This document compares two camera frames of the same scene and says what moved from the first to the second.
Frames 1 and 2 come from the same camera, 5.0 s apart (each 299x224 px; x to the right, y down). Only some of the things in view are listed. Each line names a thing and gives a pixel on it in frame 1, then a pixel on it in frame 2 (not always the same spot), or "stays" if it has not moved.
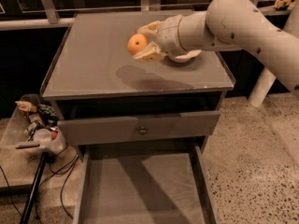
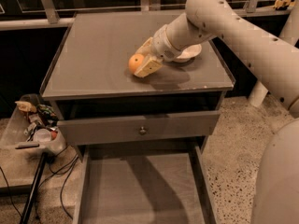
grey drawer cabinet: x=106 y=97 stays
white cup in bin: x=42 y=135 stays
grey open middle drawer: x=144 y=184 stays
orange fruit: x=135 y=43 to x=135 y=61
